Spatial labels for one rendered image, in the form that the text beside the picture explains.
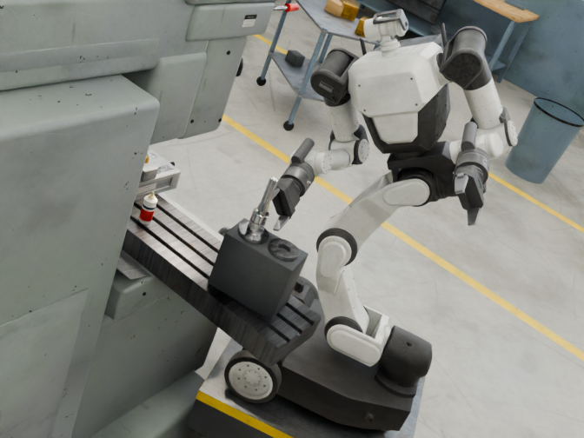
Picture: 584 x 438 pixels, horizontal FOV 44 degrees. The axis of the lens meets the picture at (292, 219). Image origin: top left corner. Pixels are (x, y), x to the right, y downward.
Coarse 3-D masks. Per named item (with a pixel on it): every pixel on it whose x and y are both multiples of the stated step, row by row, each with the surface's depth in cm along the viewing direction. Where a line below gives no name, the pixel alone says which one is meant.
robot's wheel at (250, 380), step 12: (240, 360) 249; (252, 360) 248; (228, 372) 253; (240, 372) 254; (252, 372) 252; (264, 372) 248; (276, 372) 249; (228, 384) 255; (240, 384) 256; (252, 384) 255; (264, 384) 253; (276, 384) 249; (240, 396) 256; (252, 396) 255; (264, 396) 253
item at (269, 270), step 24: (240, 240) 202; (264, 240) 203; (216, 264) 207; (240, 264) 204; (264, 264) 201; (288, 264) 200; (216, 288) 211; (240, 288) 207; (264, 288) 204; (288, 288) 205; (264, 312) 207
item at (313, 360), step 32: (320, 352) 266; (384, 352) 257; (416, 352) 256; (288, 384) 256; (320, 384) 252; (352, 384) 257; (384, 384) 260; (416, 384) 266; (352, 416) 256; (384, 416) 257
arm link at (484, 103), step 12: (492, 84) 212; (468, 96) 214; (480, 96) 212; (492, 96) 213; (480, 108) 215; (492, 108) 214; (504, 108) 219; (480, 120) 218; (492, 120) 216; (504, 120) 217
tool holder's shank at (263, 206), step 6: (270, 180) 196; (276, 180) 196; (270, 186) 196; (264, 192) 198; (270, 192) 197; (264, 198) 199; (270, 198) 199; (264, 204) 199; (258, 210) 201; (264, 210) 200
